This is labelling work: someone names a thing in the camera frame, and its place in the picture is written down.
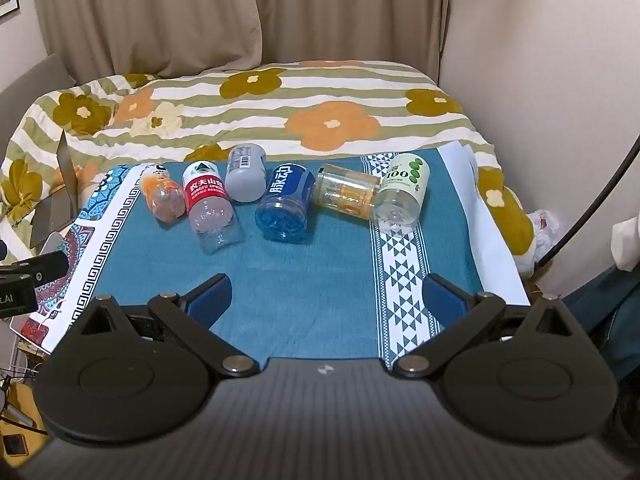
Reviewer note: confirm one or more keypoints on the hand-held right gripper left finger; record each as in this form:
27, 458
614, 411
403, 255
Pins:
212, 302

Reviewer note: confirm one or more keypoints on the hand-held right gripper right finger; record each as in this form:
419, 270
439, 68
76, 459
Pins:
442, 302

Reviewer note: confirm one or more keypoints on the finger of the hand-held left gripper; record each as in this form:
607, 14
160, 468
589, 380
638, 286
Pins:
42, 264

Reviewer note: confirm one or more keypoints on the grey laptop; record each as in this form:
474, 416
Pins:
62, 195

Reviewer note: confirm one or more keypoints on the blue patterned table cloth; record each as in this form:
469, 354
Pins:
310, 280

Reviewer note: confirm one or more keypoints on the red label water bottle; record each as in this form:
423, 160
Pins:
207, 195

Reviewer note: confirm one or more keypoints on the green white label bottle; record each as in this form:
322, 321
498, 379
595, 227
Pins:
400, 190

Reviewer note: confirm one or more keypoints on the orange label plastic bottle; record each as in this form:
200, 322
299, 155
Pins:
161, 192

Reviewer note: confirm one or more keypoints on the blue plastic bottle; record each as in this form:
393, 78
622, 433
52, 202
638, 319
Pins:
282, 200

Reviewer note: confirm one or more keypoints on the clear plastic bag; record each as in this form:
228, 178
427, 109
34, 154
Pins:
546, 232

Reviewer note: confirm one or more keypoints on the grey white plastic bottle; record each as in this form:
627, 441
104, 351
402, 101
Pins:
245, 175

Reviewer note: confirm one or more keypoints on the small black box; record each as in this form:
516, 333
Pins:
13, 444

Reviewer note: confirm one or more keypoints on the amber label plastic bottle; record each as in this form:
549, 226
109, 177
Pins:
345, 191

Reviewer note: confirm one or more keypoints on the person's blue jeans leg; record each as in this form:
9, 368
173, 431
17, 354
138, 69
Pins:
607, 315

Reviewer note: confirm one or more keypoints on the grey padded headboard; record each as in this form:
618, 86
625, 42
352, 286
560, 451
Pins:
35, 85

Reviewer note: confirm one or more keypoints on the floral striped blanket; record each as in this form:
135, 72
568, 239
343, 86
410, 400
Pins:
300, 110

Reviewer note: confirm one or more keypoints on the beige curtain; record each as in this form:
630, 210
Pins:
200, 10

